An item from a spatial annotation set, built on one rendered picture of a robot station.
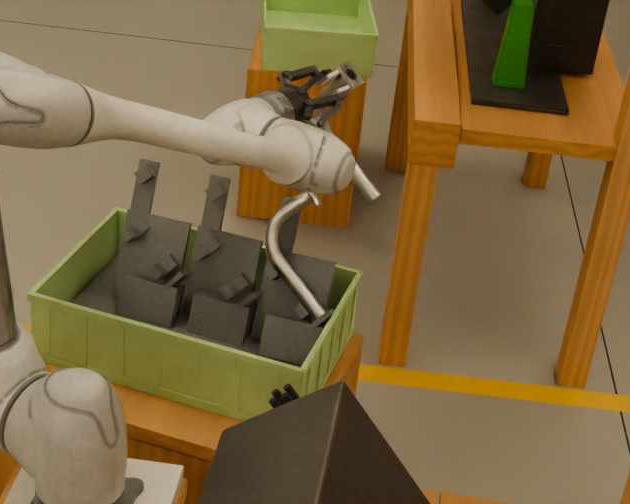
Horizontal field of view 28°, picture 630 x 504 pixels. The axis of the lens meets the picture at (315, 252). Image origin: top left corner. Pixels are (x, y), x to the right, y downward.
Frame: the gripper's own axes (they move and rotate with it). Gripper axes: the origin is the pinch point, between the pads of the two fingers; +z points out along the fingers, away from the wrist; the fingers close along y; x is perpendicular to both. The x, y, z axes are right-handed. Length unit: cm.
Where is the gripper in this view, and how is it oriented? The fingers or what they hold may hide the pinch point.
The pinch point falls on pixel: (337, 83)
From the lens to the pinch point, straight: 254.0
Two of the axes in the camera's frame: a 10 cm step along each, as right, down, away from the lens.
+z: 5.7, -3.6, 7.4
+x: -6.0, 4.3, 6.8
